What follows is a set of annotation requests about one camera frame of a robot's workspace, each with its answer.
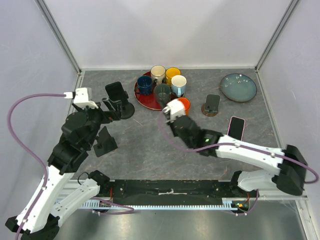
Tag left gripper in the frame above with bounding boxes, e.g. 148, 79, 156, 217
74, 96, 123, 148

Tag black phone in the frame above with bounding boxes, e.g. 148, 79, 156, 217
105, 81, 128, 104

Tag pink case smartphone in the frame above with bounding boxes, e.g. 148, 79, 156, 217
227, 116, 246, 141

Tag black round-base phone stand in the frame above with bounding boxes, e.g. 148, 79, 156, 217
120, 91, 135, 120

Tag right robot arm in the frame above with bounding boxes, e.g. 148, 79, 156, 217
168, 115, 308, 197

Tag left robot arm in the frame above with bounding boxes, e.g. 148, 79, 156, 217
5, 98, 122, 240

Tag black angled phone stand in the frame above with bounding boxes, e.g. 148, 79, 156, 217
93, 126, 118, 157

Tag red round tray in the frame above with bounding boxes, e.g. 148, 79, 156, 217
134, 82, 162, 111

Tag dark blue mug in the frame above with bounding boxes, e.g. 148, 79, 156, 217
134, 75, 153, 96

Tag grey glass mug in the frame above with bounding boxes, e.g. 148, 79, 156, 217
154, 83, 176, 108

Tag cream mug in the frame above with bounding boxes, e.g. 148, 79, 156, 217
150, 65, 166, 85

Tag yellow mug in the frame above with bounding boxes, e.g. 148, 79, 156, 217
164, 67, 181, 86

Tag light blue white mug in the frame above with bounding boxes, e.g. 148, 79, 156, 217
171, 75, 187, 98

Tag orange mug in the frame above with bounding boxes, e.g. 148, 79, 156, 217
178, 97, 191, 116

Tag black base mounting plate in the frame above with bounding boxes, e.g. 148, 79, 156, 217
102, 179, 256, 206

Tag blue ceramic plate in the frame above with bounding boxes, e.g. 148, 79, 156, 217
219, 73, 258, 103

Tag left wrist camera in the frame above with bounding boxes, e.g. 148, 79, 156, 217
63, 87, 99, 110

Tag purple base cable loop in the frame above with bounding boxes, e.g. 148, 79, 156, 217
91, 196, 136, 216

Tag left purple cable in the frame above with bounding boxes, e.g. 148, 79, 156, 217
6, 92, 73, 240

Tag slotted cable duct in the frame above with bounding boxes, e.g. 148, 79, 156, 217
79, 199, 238, 211

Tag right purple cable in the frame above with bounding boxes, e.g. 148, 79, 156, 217
157, 112, 320, 216

